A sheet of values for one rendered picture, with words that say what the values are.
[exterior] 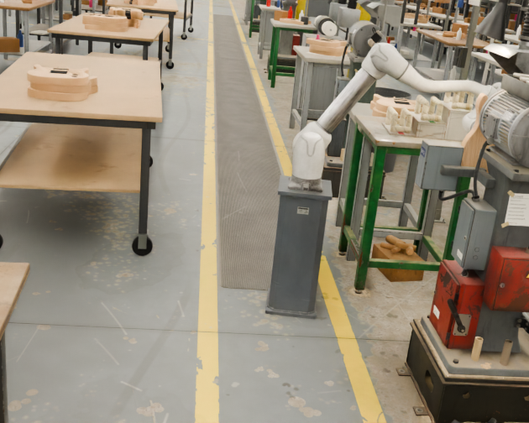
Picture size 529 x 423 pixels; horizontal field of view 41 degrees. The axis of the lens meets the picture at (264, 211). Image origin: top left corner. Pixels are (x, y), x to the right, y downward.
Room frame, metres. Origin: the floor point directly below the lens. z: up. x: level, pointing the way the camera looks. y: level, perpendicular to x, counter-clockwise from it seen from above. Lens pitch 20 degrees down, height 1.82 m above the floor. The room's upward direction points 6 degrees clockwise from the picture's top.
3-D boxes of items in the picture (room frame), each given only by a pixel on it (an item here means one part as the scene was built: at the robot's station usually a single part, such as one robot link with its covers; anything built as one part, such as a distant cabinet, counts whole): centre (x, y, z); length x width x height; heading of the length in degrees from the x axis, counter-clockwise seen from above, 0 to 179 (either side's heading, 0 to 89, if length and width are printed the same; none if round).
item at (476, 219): (2.78, -0.88, 0.93); 0.15 x 0.10 x 0.55; 6
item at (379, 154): (3.75, -0.60, 0.45); 0.05 x 0.05 x 0.90; 6
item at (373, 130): (4.05, -0.82, 0.55); 0.62 x 0.58 x 0.76; 6
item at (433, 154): (2.92, -0.77, 0.99); 0.24 x 0.21 x 0.26; 6
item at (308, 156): (3.52, -0.20, 0.87); 0.18 x 0.16 x 0.22; 1
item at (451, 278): (2.77, -0.87, 0.49); 0.25 x 0.12 x 0.37; 6
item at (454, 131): (4.01, -1.02, 1.02); 0.27 x 0.15 x 0.17; 3
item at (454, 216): (3.80, -1.09, 0.45); 0.05 x 0.05 x 0.90; 6
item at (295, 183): (3.49, -0.20, 0.73); 0.22 x 0.18 x 0.06; 178
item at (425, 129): (4.00, -0.87, 0.98); 0.27 x 0.16 x 0.09; 3
